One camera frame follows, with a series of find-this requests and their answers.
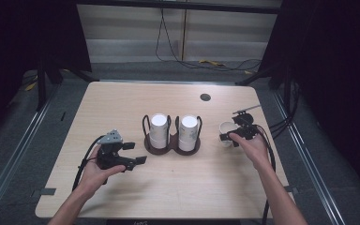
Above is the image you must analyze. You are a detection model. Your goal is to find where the dark double cup holder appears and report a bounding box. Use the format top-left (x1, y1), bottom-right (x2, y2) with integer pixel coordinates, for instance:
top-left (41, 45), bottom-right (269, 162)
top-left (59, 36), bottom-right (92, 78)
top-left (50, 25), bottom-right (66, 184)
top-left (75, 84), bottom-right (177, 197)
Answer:
top-left (142, 114), bottom-right (203, 157)

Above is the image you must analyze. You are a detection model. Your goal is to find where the small yellow tape piece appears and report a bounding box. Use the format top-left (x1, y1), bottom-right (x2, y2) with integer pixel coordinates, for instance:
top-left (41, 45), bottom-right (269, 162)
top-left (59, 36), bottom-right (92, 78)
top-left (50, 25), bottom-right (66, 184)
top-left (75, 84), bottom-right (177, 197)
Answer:
top-left (24, 81), bottom-right (39, 93)

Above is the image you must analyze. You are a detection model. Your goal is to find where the black hanging cable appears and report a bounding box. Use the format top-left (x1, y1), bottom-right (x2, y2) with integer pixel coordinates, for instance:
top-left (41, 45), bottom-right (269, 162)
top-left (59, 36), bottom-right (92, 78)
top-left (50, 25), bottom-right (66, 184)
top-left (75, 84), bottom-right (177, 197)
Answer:
top-left (155, 7), bottom-right (263, 72)

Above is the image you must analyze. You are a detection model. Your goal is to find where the yellow strip on floor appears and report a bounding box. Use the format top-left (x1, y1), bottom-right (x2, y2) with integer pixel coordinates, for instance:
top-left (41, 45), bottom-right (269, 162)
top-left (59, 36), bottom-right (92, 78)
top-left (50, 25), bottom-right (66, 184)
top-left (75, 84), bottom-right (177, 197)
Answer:
top-left (198, 58), bottom-right (227, 68)

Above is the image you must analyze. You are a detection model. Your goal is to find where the person's left hand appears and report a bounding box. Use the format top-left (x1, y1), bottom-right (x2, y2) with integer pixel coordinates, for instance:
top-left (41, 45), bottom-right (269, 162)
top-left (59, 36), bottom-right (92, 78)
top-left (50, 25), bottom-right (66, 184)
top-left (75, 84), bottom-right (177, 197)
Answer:
top-left (80, 145), bottom-right (127, 197)

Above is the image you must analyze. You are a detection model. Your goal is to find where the black curtain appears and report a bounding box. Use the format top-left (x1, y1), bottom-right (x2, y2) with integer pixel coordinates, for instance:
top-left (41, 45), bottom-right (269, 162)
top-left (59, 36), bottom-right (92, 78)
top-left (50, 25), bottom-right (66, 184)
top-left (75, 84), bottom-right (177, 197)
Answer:
top-left (258, 0), bottom-right (360, 201)
top-left (0, 0), bottom-right (92, 144)

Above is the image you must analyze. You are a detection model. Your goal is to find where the metal floor rail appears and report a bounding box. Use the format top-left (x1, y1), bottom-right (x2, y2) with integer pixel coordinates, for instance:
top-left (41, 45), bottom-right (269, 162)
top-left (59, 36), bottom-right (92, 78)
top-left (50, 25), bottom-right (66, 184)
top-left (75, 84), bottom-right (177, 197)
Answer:
top-left (271, 89), bottom-right (347, 225)
top-left (0, 83), bottom-right (59, 218)

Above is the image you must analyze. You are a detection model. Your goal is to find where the hand-held gripper cable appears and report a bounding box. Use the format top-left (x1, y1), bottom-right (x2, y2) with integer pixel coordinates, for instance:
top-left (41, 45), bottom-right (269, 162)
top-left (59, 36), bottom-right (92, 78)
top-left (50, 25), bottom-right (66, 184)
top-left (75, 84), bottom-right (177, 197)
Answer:
top-left (255, 124), bottom-right (278, 225)
top-left (71, 134), bottom-right (106, 192)

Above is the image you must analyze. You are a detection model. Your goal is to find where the left hand-held gripper cable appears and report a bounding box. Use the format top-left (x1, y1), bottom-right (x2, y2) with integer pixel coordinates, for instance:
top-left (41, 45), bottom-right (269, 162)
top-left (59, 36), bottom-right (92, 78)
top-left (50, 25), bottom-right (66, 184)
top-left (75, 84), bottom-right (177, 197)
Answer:
top-left (71, 134), bottom-right (106, 192)

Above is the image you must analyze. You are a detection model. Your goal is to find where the stack of white paper cups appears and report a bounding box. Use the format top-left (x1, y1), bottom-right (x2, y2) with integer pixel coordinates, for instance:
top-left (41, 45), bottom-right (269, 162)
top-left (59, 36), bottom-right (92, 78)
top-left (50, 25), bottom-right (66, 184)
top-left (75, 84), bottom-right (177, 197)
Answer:
top-left (177, 114), bottom-right (200, 153)
top-left (149, 112), bottom-right (170, 150)

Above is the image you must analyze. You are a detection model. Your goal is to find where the right hand-held gripper cable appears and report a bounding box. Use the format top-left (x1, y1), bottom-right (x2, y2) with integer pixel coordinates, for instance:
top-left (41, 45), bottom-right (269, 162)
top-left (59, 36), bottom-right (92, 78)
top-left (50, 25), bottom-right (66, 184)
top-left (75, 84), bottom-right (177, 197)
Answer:
top-left (255, 124), bottom-right (278, 225)

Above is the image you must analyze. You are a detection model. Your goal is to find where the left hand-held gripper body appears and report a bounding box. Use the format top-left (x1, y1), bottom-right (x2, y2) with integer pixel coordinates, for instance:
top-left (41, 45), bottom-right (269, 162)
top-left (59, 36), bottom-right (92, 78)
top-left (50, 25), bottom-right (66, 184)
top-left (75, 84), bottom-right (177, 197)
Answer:
top-left (97, 128), bottom-right (137, 172)

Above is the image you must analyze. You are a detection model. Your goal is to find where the person's right hand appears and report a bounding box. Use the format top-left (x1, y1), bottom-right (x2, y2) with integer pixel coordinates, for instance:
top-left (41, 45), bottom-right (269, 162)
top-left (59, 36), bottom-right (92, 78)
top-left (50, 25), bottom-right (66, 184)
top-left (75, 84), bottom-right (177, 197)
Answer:
top-left (228, 133), bottom-right (272, 173)

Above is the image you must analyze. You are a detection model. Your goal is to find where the bundle of black cables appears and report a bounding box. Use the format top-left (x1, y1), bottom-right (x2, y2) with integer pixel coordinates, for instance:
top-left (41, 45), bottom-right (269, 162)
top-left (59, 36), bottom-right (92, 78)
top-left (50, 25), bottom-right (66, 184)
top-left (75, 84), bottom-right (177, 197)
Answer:
top-left (268, 80), bottom-right (302, 141)

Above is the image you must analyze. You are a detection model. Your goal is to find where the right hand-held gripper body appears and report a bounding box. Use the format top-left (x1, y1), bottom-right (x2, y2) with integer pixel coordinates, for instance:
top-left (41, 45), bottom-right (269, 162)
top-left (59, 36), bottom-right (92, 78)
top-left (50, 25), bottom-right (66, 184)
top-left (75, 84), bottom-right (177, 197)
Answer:
top-left (231, 104), bottom-right (263, 142)

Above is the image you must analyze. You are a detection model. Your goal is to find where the single white paper cup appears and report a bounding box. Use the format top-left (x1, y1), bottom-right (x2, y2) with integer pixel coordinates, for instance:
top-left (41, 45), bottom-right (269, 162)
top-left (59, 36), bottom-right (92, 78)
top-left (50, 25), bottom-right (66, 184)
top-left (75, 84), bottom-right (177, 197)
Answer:
top-left (217, 121), bottom-right (240, 148)

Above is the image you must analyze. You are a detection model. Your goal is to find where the black metal stand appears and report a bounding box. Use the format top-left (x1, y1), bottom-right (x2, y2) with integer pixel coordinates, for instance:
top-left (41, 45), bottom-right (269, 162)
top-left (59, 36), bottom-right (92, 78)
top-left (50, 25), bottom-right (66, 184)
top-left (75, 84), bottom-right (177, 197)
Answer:
top-left (36, 55), bottom-right (92, 113)
top-left (235, 61), bottom-right (295, 106)

